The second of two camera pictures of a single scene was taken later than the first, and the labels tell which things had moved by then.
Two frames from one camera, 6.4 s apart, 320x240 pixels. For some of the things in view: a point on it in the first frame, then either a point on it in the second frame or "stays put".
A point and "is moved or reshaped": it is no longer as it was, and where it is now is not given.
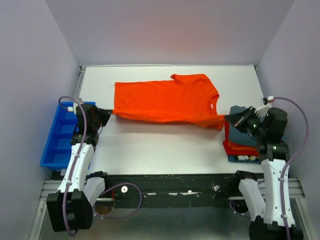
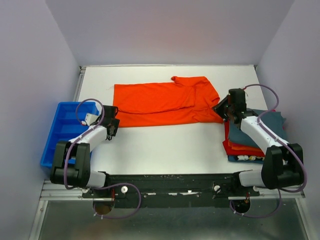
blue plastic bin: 56,154 stays put
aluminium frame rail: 50,187 stays put
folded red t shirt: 232,148 stays put
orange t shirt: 189,97 is moved or reshaped
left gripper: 105,113 -> 116,123
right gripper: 237,118 -> 218,107
